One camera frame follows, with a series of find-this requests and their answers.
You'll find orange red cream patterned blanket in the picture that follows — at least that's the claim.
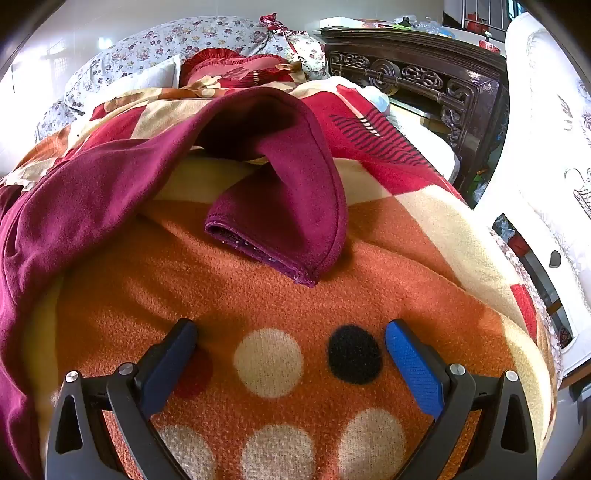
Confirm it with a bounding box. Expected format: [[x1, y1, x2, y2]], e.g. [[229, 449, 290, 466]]
[[0, 76, 561, 480]]

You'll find dark carved wooden furniture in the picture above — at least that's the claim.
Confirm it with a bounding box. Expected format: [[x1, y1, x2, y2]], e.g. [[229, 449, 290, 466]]
[[318, 27, 509, 197]]

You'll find maroon fleece garment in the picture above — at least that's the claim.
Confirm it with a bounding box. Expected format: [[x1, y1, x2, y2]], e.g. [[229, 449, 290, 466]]
[[0, 87, 348, 480]]

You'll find red ruffled pillow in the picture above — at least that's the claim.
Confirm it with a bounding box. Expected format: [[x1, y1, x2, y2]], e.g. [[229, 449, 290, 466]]
[[178, 47, 306, 92]]

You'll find white flat box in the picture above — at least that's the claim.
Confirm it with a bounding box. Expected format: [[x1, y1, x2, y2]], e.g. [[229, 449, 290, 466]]
[[318, 17, 372, 32]]

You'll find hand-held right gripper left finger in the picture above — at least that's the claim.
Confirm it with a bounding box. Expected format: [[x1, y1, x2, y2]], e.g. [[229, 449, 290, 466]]
[[45, 318, 199, 480]]

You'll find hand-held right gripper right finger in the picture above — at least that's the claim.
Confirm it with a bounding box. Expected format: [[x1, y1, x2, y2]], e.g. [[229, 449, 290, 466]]
[[385, 318, 539, 480]]

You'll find white pillow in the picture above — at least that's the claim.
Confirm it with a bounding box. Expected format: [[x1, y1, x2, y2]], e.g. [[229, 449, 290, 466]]
[[62, 54, 182, 116]]

